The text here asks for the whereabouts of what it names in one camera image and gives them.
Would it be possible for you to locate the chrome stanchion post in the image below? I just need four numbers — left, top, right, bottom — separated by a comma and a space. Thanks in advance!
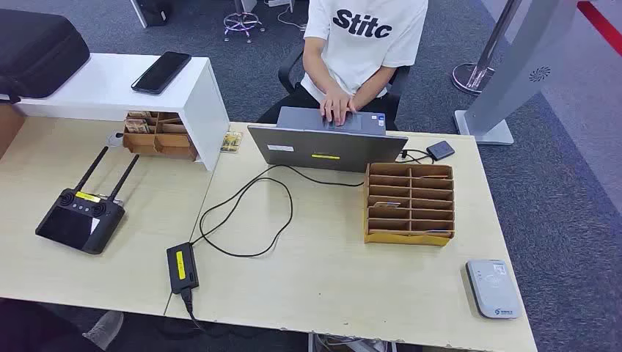
452, 0, 523, 95

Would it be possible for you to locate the cardboard slotted card holder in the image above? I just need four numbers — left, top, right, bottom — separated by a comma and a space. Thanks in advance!
363, 162, 456, 247

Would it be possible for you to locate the white card reader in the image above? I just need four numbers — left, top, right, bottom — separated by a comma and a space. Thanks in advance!
465, 259, 524, 320

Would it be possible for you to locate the brown wooden board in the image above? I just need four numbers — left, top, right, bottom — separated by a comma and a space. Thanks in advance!
0, 104, 25, 161

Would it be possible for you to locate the red barrier belt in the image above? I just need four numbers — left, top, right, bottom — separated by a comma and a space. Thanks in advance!
577, 0, 622, 45

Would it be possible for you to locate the black remote controller with antennas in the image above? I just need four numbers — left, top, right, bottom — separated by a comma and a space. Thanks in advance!
35, 145, 140, 255

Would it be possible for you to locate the black carrying case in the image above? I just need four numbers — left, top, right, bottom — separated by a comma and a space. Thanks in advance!
0, 8, 92, 104

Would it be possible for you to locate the black external drive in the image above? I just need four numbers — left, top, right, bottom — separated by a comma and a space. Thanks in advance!
426, 141, 456, 162

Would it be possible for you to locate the black computer tower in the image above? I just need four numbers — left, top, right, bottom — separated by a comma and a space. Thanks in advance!
130, 0, 173, 29

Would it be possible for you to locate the black power adapter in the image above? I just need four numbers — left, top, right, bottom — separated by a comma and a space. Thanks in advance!
166, 241, 200, 296

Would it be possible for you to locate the white floor cable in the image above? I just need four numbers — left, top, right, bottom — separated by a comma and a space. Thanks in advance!
277, 4, 307, 32

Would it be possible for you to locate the black adapter output cable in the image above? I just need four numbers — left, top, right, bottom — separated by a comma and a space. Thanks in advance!
191, 164, 365, 258

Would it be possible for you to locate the grey laptop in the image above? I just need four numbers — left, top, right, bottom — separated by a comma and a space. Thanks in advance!
246, 106, 409, 174

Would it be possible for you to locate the open cardboard box organizer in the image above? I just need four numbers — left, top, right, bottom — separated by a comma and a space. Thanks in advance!
121, 110, 200, 162

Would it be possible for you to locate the photo card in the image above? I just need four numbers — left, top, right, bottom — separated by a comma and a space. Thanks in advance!
221, 131, 243, 154

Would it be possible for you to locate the black drive cable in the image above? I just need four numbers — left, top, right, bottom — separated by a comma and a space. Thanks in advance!
395, 147, 435, 165

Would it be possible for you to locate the black smartphone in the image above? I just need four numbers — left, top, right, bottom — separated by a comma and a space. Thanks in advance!
131, 51, 192, 95

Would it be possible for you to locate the chrome stool base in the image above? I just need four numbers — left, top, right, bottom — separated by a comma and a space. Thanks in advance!
222, 0, 267, 44

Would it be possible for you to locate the grey kiosk stand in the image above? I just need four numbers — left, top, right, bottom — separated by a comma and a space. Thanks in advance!
454, 0, 579, 147

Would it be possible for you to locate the black office chair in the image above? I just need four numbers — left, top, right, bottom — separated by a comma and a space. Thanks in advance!
277, 45, 411, 131

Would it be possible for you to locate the black mains power cord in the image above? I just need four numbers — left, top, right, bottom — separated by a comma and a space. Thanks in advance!
180, 287, 210, 336

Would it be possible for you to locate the white desk shelf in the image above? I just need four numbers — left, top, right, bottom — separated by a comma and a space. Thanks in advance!
0, 52, 231, 172

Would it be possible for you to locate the person's right hand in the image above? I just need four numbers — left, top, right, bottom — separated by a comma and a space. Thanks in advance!
319, 87, 357, 126

